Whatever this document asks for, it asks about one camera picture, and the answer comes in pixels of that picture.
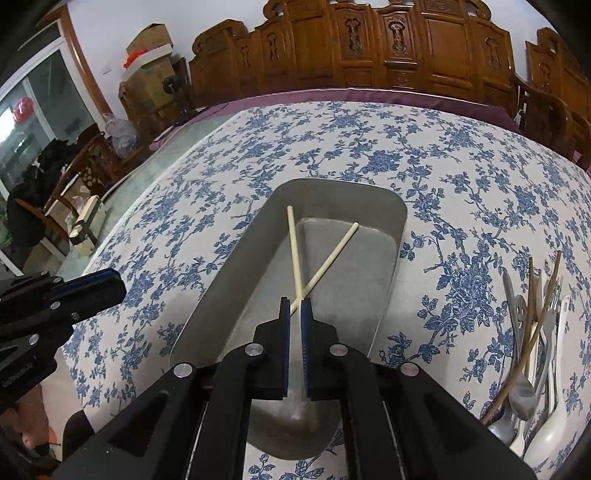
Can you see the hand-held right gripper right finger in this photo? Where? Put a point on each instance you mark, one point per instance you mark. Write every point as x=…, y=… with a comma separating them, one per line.
x=305, y=332

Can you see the small wooden stool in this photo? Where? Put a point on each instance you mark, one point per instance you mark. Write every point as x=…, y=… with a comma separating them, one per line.
x=87, y=221

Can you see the black clothing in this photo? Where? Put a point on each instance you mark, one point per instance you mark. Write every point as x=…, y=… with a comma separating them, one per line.
x=51, y=161

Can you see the cream chopstick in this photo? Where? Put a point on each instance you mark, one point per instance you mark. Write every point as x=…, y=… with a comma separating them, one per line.
x=330, y=261
x=295, y=254

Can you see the metal tray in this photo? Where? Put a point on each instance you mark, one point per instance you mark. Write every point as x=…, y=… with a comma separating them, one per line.
x=351, y=295

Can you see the wooden chair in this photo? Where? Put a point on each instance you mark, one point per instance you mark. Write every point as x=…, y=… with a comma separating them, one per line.
x=92, y=166

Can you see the person's left hand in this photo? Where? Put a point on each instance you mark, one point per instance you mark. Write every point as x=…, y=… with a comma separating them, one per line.
x=32, y=424

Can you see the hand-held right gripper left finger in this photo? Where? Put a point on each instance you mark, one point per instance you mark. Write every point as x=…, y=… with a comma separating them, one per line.
x=286, y=332

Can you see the carved wooden bench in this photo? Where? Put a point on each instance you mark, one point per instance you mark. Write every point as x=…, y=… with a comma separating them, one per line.
x=323, y=50

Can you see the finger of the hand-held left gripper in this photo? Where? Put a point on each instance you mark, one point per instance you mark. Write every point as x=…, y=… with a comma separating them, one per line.
x=83, y=280
x=97, y=300

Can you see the glass sliding door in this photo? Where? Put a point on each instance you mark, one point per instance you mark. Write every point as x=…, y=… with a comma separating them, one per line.
x=46, y=92

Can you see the red paper decoration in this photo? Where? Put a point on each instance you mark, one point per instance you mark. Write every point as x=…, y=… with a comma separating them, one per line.
x=23, y=110

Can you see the blue floral tablecloth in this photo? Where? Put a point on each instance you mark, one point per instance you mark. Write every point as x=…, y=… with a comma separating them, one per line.
x=369, y=147

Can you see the brown wooden chopstick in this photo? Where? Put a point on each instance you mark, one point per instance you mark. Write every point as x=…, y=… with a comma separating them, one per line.
x=532, y=290
x=531, y=339

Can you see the large cardboard box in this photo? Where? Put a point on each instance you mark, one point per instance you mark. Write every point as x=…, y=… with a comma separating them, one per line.
x=147, y=92

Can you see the small cardboard box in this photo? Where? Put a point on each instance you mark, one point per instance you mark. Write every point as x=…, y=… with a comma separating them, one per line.
x=150, y=39

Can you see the white plastic rice paddle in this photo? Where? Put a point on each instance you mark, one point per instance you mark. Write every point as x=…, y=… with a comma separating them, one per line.
x=547, y=436

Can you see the purple cloth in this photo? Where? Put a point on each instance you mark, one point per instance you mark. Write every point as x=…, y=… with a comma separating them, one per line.
x=369, y=94

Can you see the clear plastic bag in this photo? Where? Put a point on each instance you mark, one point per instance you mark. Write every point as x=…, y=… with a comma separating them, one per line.
x=117, y=134

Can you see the metal fork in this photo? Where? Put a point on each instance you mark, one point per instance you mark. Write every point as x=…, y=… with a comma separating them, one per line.
x=556, y=295

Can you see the white flat box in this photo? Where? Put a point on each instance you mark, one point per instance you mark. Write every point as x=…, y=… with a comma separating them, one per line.
x=154, y=56

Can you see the carved wooden armchair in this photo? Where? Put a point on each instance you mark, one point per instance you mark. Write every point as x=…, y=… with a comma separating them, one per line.
x=554, y=83

